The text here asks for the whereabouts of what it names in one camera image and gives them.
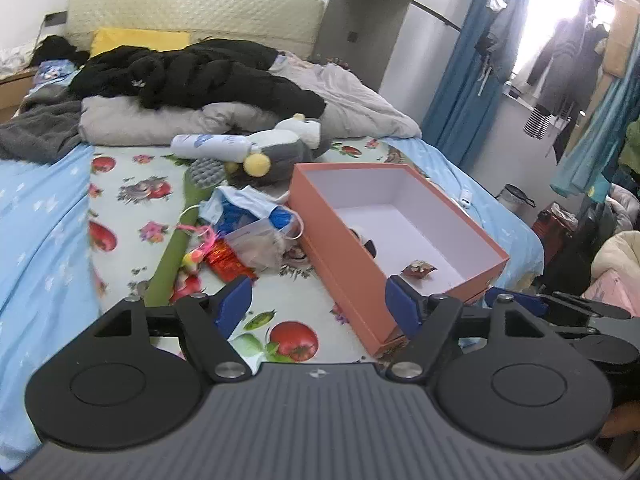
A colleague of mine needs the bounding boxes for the beige quilt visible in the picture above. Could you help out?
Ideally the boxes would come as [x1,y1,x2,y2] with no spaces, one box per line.
[270,52,424,141]

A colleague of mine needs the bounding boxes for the wooden nightstand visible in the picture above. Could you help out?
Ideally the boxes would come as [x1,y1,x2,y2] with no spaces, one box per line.
[0,69,39,124]

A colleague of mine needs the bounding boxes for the grey hanging jacket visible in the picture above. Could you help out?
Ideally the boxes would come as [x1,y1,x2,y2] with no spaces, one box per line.
[474,0,532,93]

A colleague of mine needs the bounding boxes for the yellow pillow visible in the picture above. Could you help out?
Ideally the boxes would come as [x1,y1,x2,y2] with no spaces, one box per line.
[90,27,192,59]

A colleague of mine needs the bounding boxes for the clear plastic bag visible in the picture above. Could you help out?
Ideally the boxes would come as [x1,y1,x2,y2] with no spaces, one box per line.
[227,217,302,272]

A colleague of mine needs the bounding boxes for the pink bag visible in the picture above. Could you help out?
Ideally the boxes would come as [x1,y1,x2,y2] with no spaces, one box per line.
[581,269,640,319]

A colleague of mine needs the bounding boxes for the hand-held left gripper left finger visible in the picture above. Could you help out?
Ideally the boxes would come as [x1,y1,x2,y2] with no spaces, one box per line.
[92,275,253,382]

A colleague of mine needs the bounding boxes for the cream fluffy blanket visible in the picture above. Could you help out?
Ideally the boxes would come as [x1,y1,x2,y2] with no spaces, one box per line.
[591,231,640,287]

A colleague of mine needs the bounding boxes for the grey penguin plush toy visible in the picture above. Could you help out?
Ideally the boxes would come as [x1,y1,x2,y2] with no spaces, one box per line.
[225,113,333,187]

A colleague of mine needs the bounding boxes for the white bucket with black lid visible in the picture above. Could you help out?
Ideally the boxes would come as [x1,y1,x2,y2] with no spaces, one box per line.
[499,183,536,217]

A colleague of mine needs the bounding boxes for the tan hanging garment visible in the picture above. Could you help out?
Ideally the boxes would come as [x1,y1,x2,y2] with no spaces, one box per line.
[601,0,640,77]

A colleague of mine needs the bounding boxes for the black jacket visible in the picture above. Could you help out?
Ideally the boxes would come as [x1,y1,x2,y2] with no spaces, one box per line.
[67,38,327,119]

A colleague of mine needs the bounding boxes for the teal hanging dress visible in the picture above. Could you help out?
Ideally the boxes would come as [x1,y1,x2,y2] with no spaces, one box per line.
[550,62,640,202]

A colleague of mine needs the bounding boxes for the red bag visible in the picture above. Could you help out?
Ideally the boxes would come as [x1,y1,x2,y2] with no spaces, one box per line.
[531,202,579,247]

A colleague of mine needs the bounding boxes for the orange cardboard box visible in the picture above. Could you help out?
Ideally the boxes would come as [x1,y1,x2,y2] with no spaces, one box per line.
[287,162,510,359]

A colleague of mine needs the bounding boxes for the striped hanging garment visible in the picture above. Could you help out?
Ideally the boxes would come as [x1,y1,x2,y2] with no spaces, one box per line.
[522,104,552,140]

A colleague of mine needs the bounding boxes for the light blue bed sheet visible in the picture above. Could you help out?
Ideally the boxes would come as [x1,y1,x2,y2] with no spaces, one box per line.
[0,137,545,471]

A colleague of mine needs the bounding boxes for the cream padded headboard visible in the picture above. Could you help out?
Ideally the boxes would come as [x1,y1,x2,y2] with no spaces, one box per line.
[66,0,325,61]

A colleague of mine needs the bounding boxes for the black cloth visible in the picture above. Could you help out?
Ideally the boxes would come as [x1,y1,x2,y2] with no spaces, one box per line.
[31,35,92,69]

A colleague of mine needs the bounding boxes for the green hanging garment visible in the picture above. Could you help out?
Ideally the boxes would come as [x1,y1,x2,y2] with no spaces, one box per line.
[619,119,640,172]

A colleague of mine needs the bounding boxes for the small brown snack packet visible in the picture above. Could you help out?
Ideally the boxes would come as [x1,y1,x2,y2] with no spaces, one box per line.
[401,260,439,279]

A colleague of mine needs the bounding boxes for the white spray bottle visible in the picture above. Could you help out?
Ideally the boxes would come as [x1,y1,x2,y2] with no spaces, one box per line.
[170,133,254,163]

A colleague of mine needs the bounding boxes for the small panda plush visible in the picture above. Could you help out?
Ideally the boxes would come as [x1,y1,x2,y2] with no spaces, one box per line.
[350,228,380,260]

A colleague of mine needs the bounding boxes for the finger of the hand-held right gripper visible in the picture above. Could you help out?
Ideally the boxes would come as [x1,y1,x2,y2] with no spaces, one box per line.
[484,286,627,320]
[542,316,603,341]

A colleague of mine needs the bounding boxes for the green stick with grey head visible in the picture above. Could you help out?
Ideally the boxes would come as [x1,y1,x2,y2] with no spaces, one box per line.
[145,157,229,307]

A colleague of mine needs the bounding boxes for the blue face mask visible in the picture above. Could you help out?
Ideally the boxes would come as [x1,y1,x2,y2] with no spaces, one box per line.
[199,186,305,241]

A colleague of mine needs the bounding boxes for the pink ribbon toy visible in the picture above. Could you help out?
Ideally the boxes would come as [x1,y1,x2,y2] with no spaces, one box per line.
[180,225,224,274]

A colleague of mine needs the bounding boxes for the blue curtain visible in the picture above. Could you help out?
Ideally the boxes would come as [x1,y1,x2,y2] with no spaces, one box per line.
[422,0,519,172]

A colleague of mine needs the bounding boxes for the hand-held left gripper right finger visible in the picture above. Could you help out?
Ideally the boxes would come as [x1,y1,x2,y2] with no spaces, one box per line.
[386,275,544,382]

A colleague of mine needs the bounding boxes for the dark grey fleece blanket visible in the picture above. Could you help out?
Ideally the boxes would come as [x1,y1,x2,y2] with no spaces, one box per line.
[0,85,89,164]

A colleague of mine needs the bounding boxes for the grey pillow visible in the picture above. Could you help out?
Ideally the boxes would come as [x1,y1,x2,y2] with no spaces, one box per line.
[79,95,282,147]

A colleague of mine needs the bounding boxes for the dark hanging coats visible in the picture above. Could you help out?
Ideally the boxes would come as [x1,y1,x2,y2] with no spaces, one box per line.
[525,4,609,111]

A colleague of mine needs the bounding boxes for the red snack packet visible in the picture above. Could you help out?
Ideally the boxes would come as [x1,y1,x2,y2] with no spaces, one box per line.
[205,240,259,282]

